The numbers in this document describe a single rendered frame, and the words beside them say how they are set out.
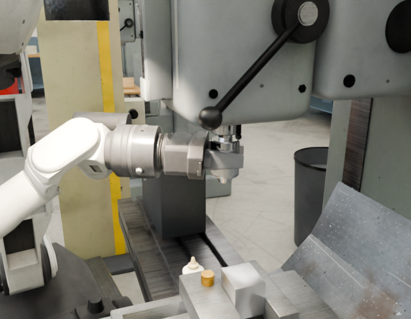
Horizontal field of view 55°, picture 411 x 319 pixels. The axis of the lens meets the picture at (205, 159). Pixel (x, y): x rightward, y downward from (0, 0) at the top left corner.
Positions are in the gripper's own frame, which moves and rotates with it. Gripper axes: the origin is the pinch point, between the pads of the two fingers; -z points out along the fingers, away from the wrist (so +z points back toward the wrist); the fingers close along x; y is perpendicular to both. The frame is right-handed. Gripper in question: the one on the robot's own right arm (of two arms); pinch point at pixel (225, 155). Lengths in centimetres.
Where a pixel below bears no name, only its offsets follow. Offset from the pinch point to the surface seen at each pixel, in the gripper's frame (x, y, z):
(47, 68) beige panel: 143, 3, 100
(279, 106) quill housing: -7.5, -9.8, -7.4
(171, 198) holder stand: 26.6, 20.5, 13.8
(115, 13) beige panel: 159, -25, 66
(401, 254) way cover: 7.4, 20.8, -34.0
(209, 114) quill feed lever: -15.7, -10.1, 1.4
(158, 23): -6.4, -20.2, 9.3
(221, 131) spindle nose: -2.3, -4.6, 0.6
